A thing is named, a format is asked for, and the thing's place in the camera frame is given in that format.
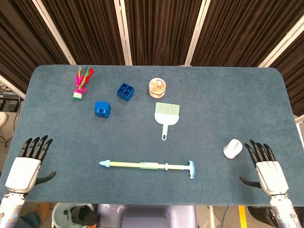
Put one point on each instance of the clear jar of orange bands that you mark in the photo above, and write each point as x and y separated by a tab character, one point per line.
157	88

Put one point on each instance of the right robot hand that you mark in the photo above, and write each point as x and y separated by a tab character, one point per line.
273	175

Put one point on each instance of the white round object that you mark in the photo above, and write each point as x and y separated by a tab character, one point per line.
2	120

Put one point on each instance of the pale green plastic bucket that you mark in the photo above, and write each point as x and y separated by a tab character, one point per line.
59	215

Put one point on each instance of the white frame post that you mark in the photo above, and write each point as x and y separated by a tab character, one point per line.
123	33
197	33
282	42
12	88
55	33

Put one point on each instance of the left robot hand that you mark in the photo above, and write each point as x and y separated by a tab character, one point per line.
22	173

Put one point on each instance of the blue studded building block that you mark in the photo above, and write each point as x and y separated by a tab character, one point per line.
102	109

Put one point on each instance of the blue hollow building block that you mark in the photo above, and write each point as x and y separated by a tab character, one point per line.
125	91

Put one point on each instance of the black equipment box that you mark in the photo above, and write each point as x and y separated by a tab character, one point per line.
8	103

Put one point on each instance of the pale green hand brush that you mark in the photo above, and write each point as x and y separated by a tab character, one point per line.
166	118

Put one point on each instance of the pink feather shuttlecock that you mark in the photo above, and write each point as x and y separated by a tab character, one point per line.
79	90

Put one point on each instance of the blue felt table cover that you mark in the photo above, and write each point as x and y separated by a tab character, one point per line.
213	107

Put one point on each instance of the yellow floor tape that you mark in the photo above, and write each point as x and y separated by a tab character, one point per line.
242	217

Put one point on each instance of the lavender robot base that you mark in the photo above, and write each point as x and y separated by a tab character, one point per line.
147	217

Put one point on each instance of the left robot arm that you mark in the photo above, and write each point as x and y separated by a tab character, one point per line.
10	211

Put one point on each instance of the brown curtain panel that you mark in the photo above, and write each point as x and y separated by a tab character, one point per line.
161	31
242	31
21	35
85	31
293	78

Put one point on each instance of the white computer mouse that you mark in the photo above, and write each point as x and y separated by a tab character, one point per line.
232	149

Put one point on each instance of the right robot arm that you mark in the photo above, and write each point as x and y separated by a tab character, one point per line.
285	213

